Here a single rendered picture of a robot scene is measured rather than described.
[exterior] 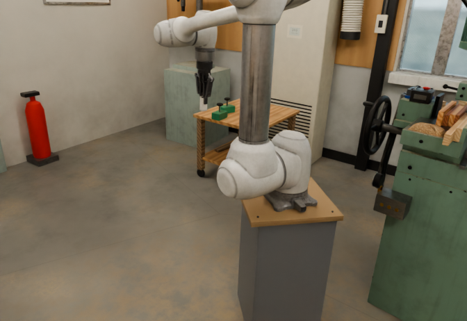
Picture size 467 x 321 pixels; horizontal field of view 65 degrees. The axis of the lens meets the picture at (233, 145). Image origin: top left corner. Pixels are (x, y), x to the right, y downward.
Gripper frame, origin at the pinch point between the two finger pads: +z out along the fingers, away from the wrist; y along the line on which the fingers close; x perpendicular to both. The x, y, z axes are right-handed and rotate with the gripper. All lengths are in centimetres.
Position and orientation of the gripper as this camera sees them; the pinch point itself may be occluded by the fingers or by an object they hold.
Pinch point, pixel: (203, 103)
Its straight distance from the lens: 175.9
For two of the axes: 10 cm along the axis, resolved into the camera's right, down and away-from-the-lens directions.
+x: -7.8, 2.0, -5.9
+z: -0.6, 9.2, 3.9
